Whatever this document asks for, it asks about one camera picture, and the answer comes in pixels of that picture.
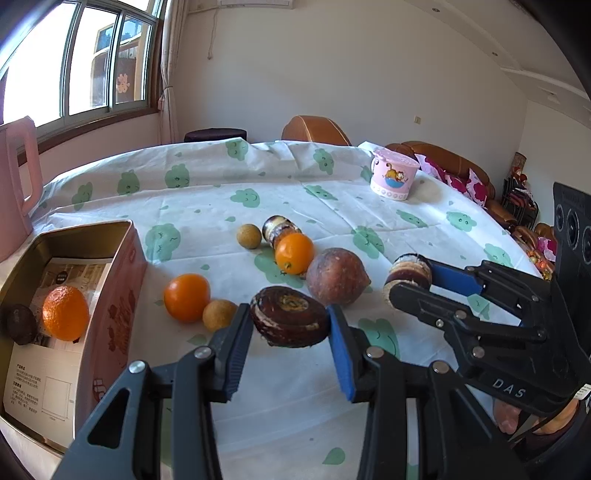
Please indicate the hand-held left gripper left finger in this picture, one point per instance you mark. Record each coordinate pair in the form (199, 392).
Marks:
(234, 353)

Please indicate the floral pink cushion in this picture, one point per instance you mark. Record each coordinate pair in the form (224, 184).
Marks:
(478, 187)
(438, 173)

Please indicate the dark round stool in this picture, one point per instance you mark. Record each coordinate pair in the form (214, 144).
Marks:
(214, 134)

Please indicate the brown passion fruit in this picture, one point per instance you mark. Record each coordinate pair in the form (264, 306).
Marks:
(337, 277)

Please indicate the metal shelf rack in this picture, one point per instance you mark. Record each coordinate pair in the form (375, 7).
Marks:
(519, 198)

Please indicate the person's right hand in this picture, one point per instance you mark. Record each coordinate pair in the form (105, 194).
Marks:
(505, 415)

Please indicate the pink cartoon cup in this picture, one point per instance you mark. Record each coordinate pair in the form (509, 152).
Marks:
(392, 177)

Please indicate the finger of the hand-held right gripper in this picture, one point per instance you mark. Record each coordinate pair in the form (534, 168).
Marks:
(429, 304)
(455, 279)

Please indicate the brown leather sofa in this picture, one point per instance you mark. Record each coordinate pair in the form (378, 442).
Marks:
(459, 161)

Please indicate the light patterned curtain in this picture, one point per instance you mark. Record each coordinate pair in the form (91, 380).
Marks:
(171, 69)

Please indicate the white green-printed tablecloth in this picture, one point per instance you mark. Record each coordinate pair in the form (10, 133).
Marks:
(277, 194)

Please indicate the sliding glass window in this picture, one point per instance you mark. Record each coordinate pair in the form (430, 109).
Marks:
(46, 69)

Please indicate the pink electric kettle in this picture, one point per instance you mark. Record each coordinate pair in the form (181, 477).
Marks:
(18, 184)

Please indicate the pink metal tin box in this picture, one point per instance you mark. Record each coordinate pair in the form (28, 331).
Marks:
(121, 295)

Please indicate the brown longan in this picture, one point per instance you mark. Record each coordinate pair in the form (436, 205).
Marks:
(249, 236)
(218, 316)

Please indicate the white air conditioner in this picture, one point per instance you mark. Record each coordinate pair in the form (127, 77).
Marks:
(256, 2)

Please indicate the orange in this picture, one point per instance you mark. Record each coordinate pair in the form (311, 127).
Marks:
(187, 297)
(65, 314)
(295, 254)

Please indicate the brown chair back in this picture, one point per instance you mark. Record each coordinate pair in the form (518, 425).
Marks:
(314, 131)

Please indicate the printed paper leaflet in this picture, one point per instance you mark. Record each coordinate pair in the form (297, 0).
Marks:
(46, 378)

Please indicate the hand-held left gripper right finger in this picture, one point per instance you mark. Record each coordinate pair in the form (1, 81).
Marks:
(342, 357)

